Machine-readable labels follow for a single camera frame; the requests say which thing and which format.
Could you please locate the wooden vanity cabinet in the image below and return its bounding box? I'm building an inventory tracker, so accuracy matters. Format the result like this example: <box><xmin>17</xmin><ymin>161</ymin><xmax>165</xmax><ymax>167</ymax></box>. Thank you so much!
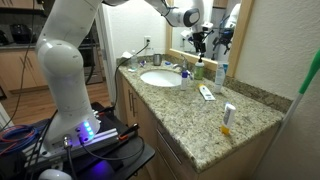
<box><xmin>120</xmin><ymin>70</ymin><xmax>283</xmax><ymax>180</ymax></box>

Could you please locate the yellow cap sunscreen tube lying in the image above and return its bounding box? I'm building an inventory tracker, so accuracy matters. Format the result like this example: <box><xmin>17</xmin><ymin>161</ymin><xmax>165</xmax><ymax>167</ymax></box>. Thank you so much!
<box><xmin>198</xmin><ymin>84</ymin><xmax>215</xmax><ymax>101</ymax></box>

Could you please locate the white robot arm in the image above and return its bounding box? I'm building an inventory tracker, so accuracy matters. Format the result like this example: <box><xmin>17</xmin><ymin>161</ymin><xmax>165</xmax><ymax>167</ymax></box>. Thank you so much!
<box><xmin>36</xmin><ymin>0</ymin><xmax>128</xmax><ymax>153</ymax></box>

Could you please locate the tall white lotion tube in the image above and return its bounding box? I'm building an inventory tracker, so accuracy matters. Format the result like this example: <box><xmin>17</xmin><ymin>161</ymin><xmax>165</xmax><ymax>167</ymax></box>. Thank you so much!
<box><xmin>214</xmin><ymin>62</ymin><xmax>228</xmax><ymax>93</ymax></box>

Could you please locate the chrome faucet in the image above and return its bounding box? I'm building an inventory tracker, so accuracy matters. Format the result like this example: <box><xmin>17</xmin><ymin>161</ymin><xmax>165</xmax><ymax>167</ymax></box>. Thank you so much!
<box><xmin>173</xmin><ymin>54</ymin><xmax>193</xmax><ymax>80</ymax></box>

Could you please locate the black robot cart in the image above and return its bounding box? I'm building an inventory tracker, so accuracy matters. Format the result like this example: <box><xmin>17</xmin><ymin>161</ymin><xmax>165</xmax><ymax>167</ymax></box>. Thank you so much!
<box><xmin>0</xmin><ymin>111</ymin><xmax>155</xmax><ymax>180</ymax></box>

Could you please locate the white oval sink basin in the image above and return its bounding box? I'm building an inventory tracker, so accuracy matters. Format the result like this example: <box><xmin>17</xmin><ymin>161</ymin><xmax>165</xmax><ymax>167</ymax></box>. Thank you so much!
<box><xmin>140</xmin><ymin>70</ymin><xmax>182</xmax><ymax>87</ymax></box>

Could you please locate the clear water bottle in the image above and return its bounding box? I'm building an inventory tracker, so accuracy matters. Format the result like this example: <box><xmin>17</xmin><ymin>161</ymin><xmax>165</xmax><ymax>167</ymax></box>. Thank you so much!
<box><xmin>130</xmin><ymin>50</ymin><xmax>138</xmax><ymax>71</ymax></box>

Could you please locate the green pump soap bottle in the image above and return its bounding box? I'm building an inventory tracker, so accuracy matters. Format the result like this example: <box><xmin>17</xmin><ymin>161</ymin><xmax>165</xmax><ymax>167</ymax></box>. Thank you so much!
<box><xmin>194</xmin><ymin>58</ymin><xmax>204</xmax><ymax>80</ymax></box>

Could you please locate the white wall outlet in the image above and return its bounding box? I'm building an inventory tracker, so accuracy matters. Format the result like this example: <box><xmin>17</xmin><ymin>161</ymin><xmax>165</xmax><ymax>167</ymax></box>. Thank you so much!
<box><xmin>144</xmin><ymin>36</ymin><xmax>151</xmax><ymax>48</ymax></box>

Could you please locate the green white mop handle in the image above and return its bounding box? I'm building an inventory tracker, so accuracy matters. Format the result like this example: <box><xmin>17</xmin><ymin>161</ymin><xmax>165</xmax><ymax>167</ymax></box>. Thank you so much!
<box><xmin>267</xmin><ymin>49</ymin><xmax>320</xmax><ymax>152</ymax></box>

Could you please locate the blue red cable coil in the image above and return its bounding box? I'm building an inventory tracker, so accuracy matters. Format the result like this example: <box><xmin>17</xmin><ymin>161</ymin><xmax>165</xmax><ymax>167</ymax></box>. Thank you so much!
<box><xmin>0</xmin><ymin>124</ymin><xmax>40</xmax><ymax>156</ymax></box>

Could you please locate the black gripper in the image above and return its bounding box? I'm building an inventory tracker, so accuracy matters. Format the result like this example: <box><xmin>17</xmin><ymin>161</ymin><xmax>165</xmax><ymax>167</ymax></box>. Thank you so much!
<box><xmin>192</xmin><ymin>22</ymin><xmax>213</xmax><ymax>53</ymax></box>

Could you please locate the steel tumbler cup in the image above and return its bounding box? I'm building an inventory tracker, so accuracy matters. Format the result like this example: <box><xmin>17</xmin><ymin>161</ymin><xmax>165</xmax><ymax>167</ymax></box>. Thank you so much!
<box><xmin>153</xmin><ymin>54</ymin><xmax>162</xmax><ymax>66</ymax></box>

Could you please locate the white tube yellow cap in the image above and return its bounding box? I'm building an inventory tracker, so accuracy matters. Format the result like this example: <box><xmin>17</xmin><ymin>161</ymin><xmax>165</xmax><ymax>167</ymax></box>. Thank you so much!
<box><xmin>221</xmin><ymin>103</ymin><xmax>236</xmax><ymax>135</ymax></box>

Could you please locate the wood framed mirror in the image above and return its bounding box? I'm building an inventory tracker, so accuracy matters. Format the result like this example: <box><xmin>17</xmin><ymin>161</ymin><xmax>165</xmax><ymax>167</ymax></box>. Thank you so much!
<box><xmin>165</xmin><ymin>0</ymin><xmax>254</xmax><ymax>77</ymax></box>

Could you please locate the black power cable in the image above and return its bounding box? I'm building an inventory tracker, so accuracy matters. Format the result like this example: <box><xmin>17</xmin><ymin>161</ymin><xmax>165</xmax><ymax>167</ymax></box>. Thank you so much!
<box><xmin>96</xmin><ymin>42</ymin><xmax>150</xmax><ymax>116</ymax></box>

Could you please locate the blue cap deodorant bottle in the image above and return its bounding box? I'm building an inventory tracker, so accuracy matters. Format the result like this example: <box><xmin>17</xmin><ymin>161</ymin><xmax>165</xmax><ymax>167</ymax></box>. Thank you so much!
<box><xmin>180</xmin><ymin>71</ymin><xmax>188</xmax><ymax>90</ymax></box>

